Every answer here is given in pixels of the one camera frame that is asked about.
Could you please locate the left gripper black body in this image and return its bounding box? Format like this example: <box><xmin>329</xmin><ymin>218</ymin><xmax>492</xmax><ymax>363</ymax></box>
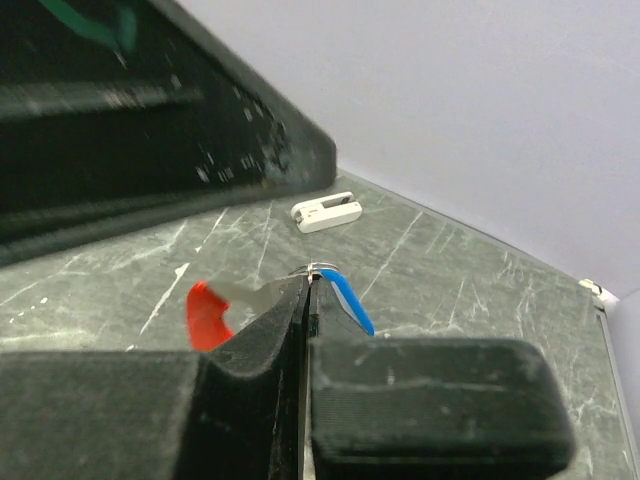
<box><xmin>1</xmin><ymin>1</ymin><xmax>337</xmax><ymax>267</ymax></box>

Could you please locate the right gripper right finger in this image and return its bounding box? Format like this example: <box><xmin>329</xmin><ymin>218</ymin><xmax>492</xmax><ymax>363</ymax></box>
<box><xmin>309</xmin><ymin>278</ymin><xmax>575</xmax><ymax>479</ymax></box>

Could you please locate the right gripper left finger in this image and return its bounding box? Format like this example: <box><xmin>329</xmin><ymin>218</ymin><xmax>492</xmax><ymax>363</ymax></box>
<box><xmin>1</xmin><ymin>276</ymin><xmax>308</xmax><ymax>479</ymax></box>

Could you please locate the red key tag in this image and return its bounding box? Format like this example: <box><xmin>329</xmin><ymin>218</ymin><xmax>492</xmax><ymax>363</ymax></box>
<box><xmin>186</xmin><ymin>281</ymin><xmax>233</xmax><ymax>352</ymax></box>

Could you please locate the blue key tag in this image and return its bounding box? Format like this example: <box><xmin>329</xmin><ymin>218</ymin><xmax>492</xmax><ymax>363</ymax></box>
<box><xmin>318</xmin><ymin>268</ymin><xmax>375</xmax><ymax>336</ymax></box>

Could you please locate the silver keyring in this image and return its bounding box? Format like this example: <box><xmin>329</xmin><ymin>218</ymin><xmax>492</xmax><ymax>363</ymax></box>
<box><xmin>288</xmin><ymin>262</ymin><xmax>340</xmax><ymax>279</ymax></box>

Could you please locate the aluminium rail frame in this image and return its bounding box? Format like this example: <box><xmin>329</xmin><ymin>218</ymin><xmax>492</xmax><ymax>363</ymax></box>
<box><xmin>579</xmin><ymin>279</ymin><xmax>639</xmax><ymax>479</ymax></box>

